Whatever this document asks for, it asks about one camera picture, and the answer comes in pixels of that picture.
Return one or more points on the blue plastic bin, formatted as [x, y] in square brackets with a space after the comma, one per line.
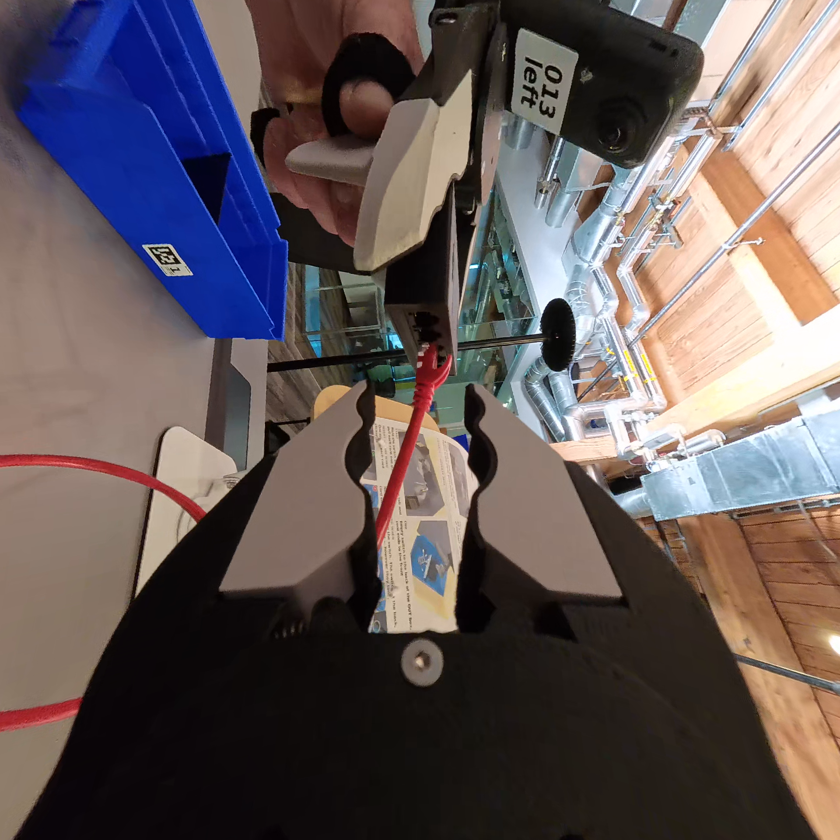
[131, 131]

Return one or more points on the silver ventilation ducts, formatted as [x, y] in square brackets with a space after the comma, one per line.
[722, 472]

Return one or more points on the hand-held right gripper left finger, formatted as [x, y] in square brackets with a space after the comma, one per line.
[308, 505]

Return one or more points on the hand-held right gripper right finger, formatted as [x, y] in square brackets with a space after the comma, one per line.
[538, 518]

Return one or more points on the white rounded base board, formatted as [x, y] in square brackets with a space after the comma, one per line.
[177, 558]

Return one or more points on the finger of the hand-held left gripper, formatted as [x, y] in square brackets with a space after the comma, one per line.
[400, 190]

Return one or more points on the person's left hand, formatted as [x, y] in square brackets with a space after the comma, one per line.
[295, 52]

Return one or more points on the black pole stand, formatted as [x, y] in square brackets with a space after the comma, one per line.
[558, 334]

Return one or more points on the black network switch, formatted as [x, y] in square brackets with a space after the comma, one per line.
[430, 282]

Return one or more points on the printed instruction sheet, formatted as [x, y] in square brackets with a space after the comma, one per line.
[426, 499]

